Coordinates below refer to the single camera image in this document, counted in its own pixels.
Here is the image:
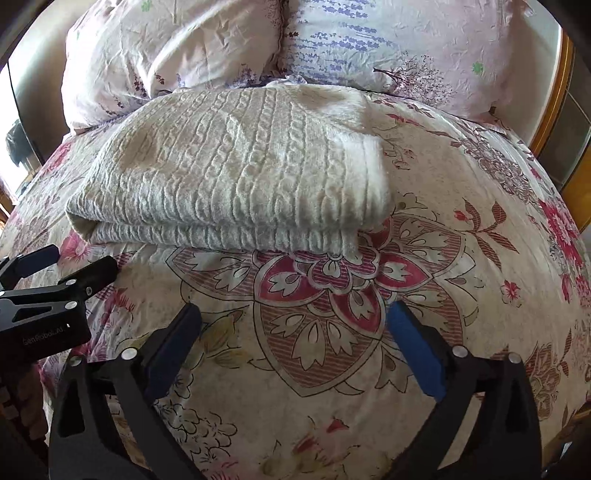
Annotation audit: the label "cream cable-knit sweater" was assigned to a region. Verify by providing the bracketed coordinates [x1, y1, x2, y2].
[65, 84, 394, 255]

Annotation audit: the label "floral quilted bedspread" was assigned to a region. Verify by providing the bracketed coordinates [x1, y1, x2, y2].
[1, 96, 590, 479]

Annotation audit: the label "left floral pink pillow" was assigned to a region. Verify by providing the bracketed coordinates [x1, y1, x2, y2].
[61, 0, 283, 132]

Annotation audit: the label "wooden bed headboard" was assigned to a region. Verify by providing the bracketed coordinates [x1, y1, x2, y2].
[495, 1, 590, 232]

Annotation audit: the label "right lavender print pillow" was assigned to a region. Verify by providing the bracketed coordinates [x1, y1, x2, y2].
[277, 0, 527, 121]

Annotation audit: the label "dark window frame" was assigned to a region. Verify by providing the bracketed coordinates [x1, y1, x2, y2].
[0, 62, 45, 195]

